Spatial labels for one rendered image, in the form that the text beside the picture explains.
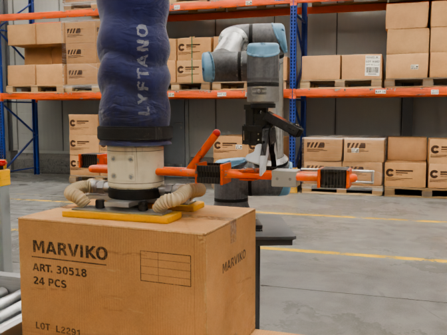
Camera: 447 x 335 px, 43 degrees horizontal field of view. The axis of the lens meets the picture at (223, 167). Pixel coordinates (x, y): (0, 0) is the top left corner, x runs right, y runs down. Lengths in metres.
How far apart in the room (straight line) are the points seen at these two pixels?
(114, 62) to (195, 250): 0.58
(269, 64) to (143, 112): 0.38
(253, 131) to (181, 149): 9.14
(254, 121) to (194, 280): 0.47
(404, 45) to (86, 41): 5.21
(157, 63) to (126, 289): 0.64
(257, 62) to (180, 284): 0.63
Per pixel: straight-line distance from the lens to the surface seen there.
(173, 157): 10.76
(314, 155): 8.71
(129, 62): 1.63
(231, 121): 10.40
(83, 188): 1.78
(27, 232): 1.73
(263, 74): 1.55
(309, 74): 8.80
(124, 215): 1.60
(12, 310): 2.21
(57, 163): 11.91
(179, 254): 1.47
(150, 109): 1.63
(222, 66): 1.68
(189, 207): 1.72
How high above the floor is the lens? 1.25
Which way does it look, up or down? 6 degrees down
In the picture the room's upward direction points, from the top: straight up
